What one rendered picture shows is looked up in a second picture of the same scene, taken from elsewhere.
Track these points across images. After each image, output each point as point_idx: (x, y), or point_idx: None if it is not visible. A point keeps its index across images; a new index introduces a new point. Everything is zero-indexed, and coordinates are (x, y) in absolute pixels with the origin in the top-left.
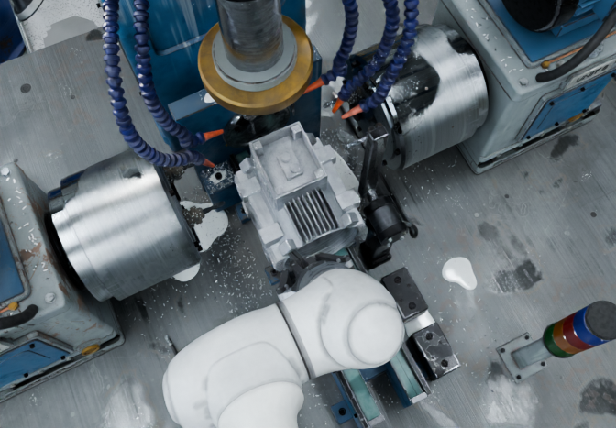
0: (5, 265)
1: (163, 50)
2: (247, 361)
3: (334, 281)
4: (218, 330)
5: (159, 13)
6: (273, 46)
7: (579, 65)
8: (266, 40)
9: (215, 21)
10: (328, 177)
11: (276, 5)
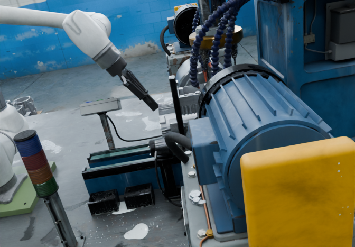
0: (186, 49)
1: (263, 58)
2: (89, 12)
3: (96, 23)
4: (105, 18)
5: (263, 34)
6: (200, 13)
7: (186, 186)
8: (198, 5)
9: (272, 60)
10: (189, 119)
11: None
